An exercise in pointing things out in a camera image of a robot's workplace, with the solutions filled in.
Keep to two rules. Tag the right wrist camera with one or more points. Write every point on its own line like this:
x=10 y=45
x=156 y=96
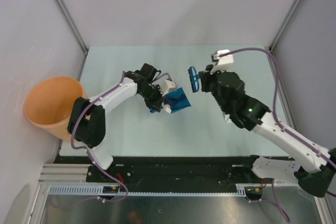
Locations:
x=222 y=61

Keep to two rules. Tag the dark blue twisted paper scrap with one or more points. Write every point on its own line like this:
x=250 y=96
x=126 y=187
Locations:
x=177 y=102

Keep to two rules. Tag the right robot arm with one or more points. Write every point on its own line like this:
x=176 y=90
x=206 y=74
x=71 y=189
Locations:
x=311 y=166

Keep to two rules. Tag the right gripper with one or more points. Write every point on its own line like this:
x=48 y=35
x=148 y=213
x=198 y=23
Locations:
x=206 y=76

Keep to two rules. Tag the blue hand brush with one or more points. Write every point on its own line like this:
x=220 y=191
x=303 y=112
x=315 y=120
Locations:
x=194 y=79

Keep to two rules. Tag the blue plastic dustpan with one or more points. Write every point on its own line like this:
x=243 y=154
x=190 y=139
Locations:
x=177 y=92

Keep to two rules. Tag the white paper scrap right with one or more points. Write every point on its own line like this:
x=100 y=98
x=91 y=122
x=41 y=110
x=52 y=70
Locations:
x=227 y=118

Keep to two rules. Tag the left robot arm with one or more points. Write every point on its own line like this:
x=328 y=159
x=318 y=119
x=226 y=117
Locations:
x=87 y=124

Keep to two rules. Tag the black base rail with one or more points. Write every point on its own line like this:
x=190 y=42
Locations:
x=195 y=175

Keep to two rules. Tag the small white paper scrap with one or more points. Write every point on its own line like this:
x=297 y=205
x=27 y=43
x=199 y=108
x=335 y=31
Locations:
x=167 y=108

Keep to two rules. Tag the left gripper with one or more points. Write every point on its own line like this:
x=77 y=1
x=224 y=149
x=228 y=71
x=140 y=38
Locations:
x=156 y=104

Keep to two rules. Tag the orange plastic bucket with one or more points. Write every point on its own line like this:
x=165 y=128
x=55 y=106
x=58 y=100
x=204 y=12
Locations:
x=49 y=104

